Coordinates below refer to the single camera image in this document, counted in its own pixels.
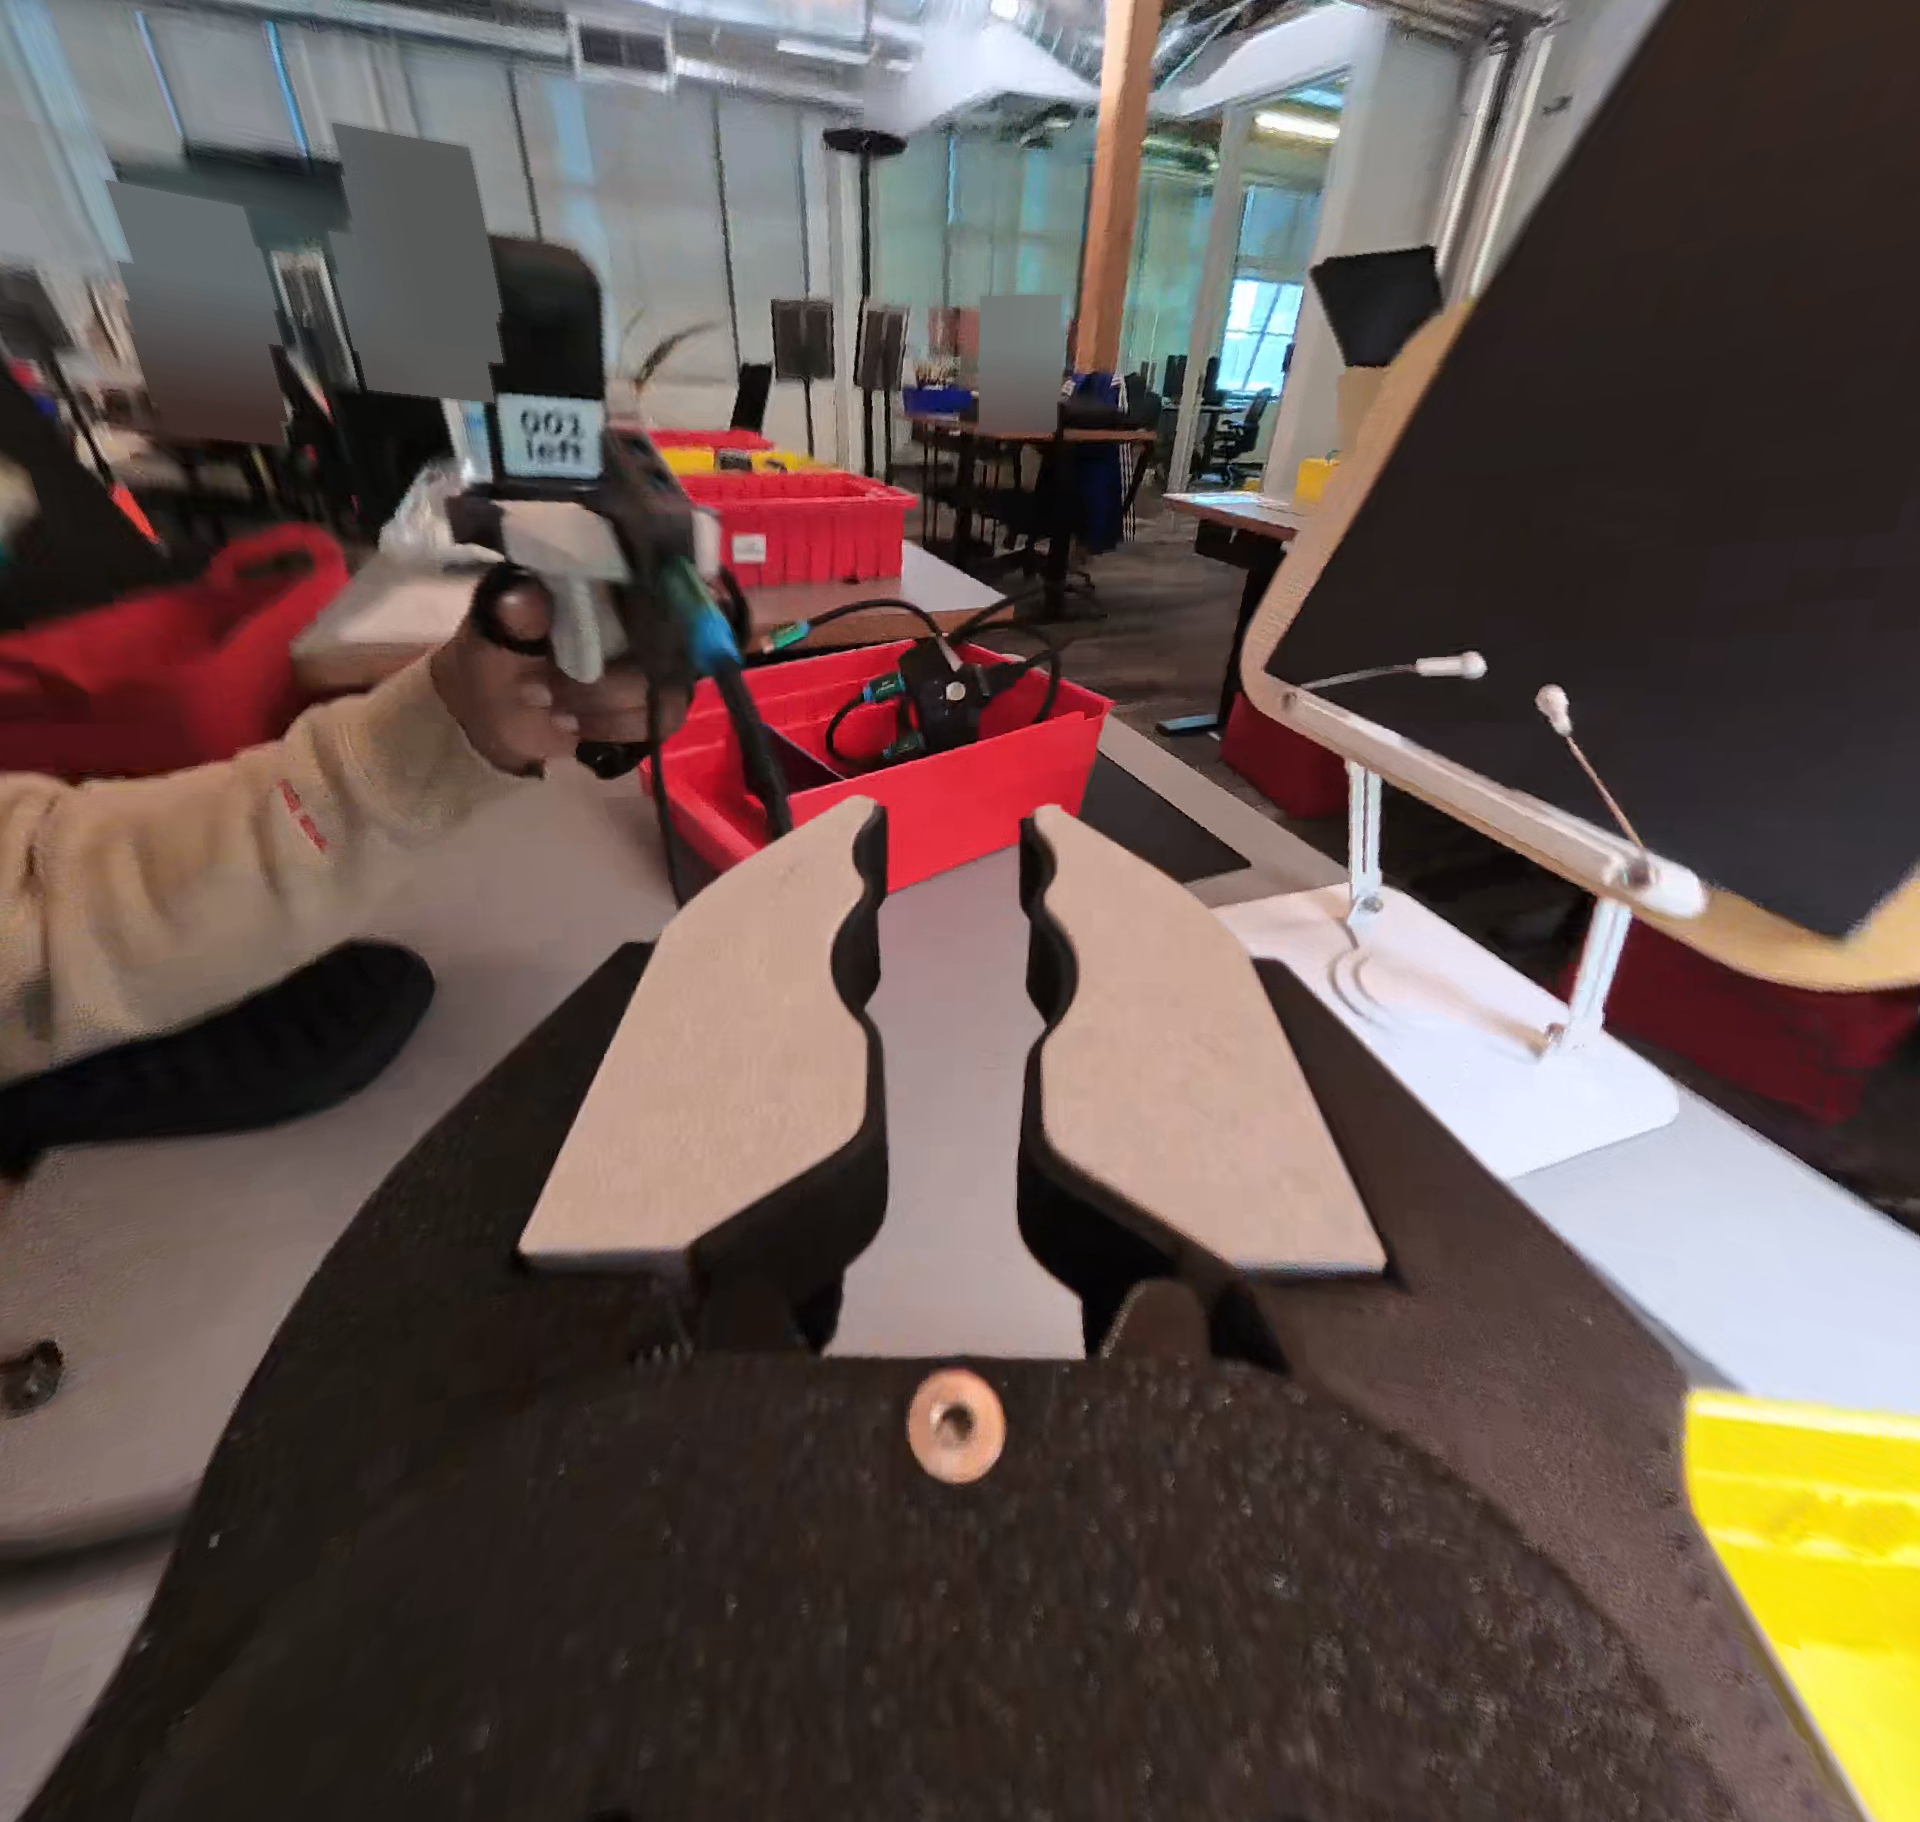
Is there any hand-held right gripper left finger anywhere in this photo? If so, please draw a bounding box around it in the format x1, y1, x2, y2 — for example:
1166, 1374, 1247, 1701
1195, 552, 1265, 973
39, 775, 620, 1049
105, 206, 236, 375
517, 795, 898, 1275

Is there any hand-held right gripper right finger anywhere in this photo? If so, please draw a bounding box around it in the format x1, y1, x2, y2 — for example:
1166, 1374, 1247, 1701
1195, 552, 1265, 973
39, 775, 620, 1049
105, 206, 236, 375
1018, 806, 1393, 1284

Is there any green plug hdmi cable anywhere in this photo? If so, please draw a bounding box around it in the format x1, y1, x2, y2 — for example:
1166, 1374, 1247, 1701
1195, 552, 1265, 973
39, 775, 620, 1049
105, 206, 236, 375
644, 560, 799, 908
766, 597, 1084, 773

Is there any red plastic bin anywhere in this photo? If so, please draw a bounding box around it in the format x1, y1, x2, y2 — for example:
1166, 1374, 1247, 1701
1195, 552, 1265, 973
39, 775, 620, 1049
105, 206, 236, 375
644, 636, 1115, 896
1560, 922, 1920, 1126
1222, 696, 1352, 819

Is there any black hdmi switch box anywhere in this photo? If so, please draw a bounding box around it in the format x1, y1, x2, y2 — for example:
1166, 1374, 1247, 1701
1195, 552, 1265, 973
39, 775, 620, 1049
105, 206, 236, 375
898, 636, 999, 760

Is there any yellow plastic bin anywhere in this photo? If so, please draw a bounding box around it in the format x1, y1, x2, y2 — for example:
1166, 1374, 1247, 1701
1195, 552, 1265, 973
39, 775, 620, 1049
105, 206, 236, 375
1682, 1387, 1920, 1822

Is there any person's left forearm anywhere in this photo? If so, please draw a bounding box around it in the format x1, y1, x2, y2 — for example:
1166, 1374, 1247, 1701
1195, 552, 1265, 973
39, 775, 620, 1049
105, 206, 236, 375
0, 651, 520, 1090

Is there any person's left hand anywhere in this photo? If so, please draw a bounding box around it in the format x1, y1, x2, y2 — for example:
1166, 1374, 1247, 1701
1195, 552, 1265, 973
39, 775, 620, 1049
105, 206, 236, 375
434, 569, 699, 784

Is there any marker sign on stand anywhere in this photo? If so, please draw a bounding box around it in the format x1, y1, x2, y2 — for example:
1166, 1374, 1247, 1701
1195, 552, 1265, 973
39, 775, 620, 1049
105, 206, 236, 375
769, 296, 839, 480
854, 303, 913, 480

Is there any black bin divider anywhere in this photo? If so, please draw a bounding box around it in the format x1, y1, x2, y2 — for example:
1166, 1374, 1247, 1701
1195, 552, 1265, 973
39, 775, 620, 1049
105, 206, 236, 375
750, 713, 890, 806

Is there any black floor lamp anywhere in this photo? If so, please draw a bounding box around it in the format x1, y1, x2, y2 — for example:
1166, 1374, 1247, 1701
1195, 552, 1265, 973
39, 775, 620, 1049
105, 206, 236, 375
822, 127, 909, 490

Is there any black mesh armrest pad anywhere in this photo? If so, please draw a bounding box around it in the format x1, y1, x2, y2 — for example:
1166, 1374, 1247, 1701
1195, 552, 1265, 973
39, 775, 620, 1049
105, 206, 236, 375
0, 942, 439, 1180

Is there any wooden top desk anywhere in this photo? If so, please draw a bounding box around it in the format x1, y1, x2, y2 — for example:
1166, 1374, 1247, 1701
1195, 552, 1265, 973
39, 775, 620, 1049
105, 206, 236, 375
905, 411, 1160, 609

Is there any white desk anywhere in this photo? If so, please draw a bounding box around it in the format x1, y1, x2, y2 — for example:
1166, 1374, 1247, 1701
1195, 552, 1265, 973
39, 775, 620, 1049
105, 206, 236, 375
1162, 492, 1308, 735

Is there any blue striped jacket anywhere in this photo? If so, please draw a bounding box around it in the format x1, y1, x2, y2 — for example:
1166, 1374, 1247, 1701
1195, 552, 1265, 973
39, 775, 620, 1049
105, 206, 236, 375
1067, 371, 1150, 556

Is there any wooden pillar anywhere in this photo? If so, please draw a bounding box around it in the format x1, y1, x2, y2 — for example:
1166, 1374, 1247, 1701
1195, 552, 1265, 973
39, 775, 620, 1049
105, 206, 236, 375
1072, 0, 1184, 375

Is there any black wood-rimmed board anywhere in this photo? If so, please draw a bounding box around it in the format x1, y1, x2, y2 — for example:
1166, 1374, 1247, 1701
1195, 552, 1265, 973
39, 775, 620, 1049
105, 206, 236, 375
1237, 0, 1920, 991

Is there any black monitor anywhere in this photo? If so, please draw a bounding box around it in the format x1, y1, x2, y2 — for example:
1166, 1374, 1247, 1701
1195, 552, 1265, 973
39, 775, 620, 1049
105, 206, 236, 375
1309, 247, 1445, 369

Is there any red basket with handle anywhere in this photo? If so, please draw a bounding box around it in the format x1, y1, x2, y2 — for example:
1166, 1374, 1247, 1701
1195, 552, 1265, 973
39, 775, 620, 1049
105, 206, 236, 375
0, 521, 359, 786

